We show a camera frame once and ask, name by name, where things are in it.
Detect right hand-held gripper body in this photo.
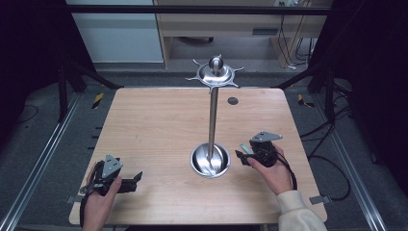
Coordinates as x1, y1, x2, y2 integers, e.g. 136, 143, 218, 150
248, 130, 284, 168

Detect aluminium floor rail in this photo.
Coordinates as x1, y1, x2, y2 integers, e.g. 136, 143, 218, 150
0, 91, 83, 231
311, 91, 390, 231

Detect thin black floor cable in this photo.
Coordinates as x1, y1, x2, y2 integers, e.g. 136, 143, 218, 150
17, 103, 40, 125

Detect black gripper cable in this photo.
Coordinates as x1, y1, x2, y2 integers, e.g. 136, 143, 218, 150
79, 161, 104, 227
276, 150, 298, 191

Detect dark curtain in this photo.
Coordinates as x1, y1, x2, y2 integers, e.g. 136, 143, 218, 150
307, 0, 408, 196
0, 0, 97, 142

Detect black metal frame stand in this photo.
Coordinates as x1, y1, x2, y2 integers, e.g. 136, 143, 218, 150
57, 54, 125, 123
270, 61, 339, 124

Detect person's left hand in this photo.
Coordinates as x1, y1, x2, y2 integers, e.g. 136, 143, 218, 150
82, 175, 123, 231

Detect person's right hand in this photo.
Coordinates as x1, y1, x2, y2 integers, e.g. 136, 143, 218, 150
246, 144, 295, 196

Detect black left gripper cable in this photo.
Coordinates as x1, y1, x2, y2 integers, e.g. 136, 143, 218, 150
79, 161, 104, 227

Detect hanging black cables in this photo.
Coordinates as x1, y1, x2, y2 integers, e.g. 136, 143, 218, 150
276, 0, 319, 70

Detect stainless steel hook stand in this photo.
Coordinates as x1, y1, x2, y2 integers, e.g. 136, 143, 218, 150
185, 54, 245, 179

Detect white cabinet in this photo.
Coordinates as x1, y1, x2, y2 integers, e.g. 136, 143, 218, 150
64, 0, 165, 64

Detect light wooden desk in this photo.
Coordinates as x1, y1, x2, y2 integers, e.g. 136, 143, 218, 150
153, 0, 334, 69

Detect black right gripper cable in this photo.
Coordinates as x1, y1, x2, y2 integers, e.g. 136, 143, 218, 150
276, 150, 298, 191

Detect yellow black striped tape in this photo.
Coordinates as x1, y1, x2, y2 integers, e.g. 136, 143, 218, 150
296, 93, 316, 109
91, 92, 106, 110

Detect black horizontal frame bar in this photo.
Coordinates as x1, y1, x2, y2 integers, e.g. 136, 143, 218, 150
63, 4, 333, 16

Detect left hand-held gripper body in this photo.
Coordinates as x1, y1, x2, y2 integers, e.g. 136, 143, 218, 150
92, 154, 125, 196

